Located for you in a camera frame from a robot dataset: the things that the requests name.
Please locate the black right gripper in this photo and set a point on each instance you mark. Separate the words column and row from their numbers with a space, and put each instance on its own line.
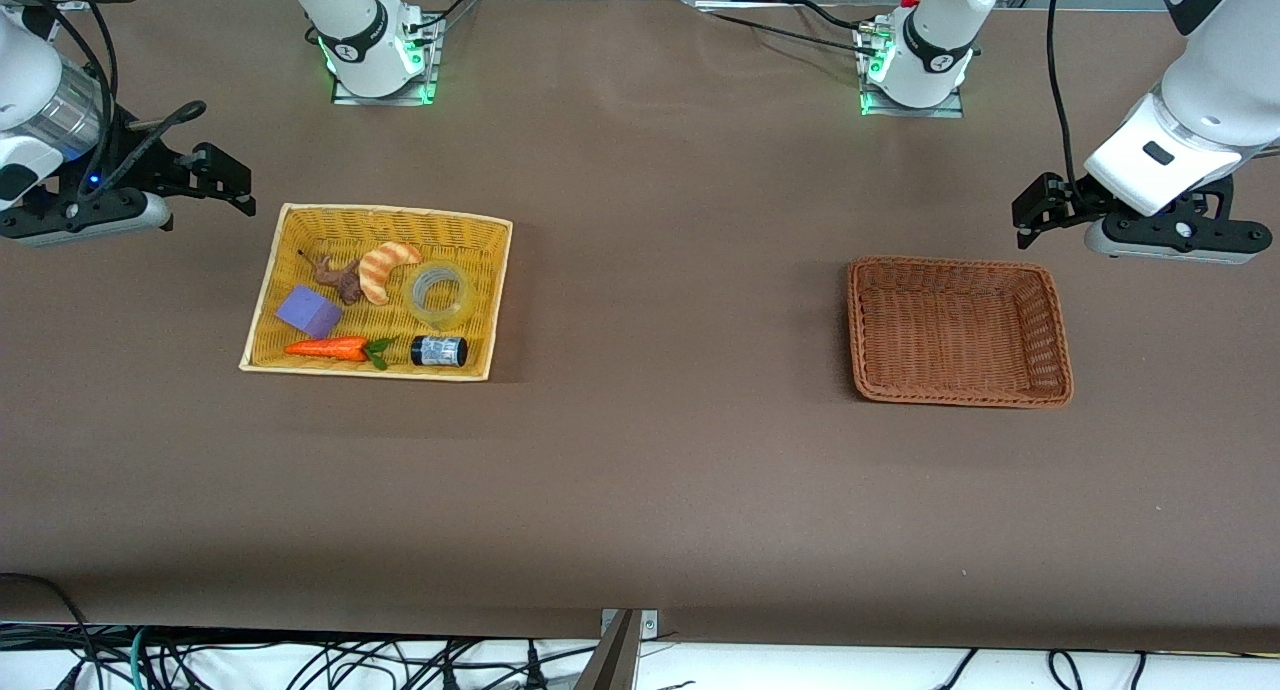
column 133, row 159

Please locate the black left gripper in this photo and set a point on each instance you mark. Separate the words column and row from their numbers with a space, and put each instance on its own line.
column 1070, row 198

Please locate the clear tape roll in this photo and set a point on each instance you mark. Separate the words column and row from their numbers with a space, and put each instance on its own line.
column 470, row 307

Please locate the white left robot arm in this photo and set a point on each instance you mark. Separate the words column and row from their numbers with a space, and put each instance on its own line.
column 1210, row 90

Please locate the brown wicker basket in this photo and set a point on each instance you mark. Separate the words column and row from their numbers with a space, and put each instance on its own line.
column 950, row 330

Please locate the purple foam block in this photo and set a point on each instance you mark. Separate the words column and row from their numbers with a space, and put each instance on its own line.
column 305, row 311

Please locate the brown root toy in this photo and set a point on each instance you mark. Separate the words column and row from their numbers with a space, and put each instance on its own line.
column 346, row 281

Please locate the toy croissant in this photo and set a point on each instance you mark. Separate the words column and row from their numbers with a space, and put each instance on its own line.
column 378, row 270

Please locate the orange toy carrot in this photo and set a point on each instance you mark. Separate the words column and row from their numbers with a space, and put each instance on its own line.
column 330, row 349

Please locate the yellow wicker basket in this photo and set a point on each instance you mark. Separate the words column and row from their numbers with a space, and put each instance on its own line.
column 470, row 240

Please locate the small black jar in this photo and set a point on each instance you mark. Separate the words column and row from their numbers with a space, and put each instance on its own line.
column 438, row 351

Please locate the large table cover cloth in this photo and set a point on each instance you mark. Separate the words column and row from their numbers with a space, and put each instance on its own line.
column 650, row 470

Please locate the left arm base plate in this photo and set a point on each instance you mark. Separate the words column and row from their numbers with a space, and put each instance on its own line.
column 915, row 113

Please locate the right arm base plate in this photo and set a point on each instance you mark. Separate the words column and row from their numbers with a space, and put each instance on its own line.
column 385, row 100

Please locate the metal table clamp bracket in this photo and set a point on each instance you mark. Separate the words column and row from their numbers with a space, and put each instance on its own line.
column 628, row 625

